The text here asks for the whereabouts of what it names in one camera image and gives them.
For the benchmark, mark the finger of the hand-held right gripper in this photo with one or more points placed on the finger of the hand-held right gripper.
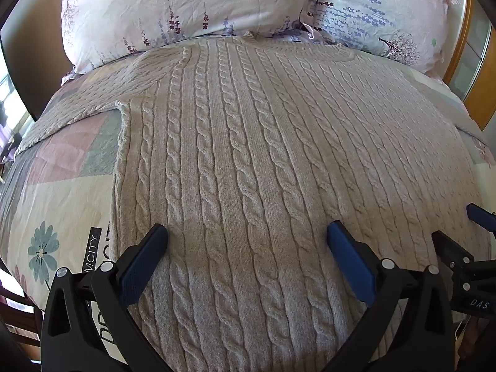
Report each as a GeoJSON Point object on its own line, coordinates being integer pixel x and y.
{"type": "Point", "coordinates": [451, 248]}
{"type": "Point", "coordinates": [479, 217]}

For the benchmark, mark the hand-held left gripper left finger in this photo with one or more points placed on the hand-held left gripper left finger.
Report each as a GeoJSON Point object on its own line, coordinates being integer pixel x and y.
{"type": "Point", "coordinates": [138, 267]}

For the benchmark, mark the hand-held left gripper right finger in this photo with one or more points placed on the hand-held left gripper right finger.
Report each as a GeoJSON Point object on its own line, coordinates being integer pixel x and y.
{"type": "Point", "coordinates": [350, 263]}

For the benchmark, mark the patchwork printed bed quilt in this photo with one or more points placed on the patchwork printed bed quilt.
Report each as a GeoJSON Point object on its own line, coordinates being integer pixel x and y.
{"type": "Point", "coordinates": [58, 209]}

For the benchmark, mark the dark wooden chair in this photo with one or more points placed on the dark wooden chair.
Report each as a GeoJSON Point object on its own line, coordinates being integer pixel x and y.
{"type": "Point", "coordinates": [17, 310]}

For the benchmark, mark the wooden headboard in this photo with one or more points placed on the wooden headboard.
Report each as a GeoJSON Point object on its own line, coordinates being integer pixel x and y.
{"type": "Point", "coordinates": [471, 58]}

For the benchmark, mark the floral pillow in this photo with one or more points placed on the floral pillow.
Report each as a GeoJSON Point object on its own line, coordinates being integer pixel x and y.
{"type": "Point", "coordinates": [379, 11]}
{"type": "Point", "coordinates": [178, 11]}

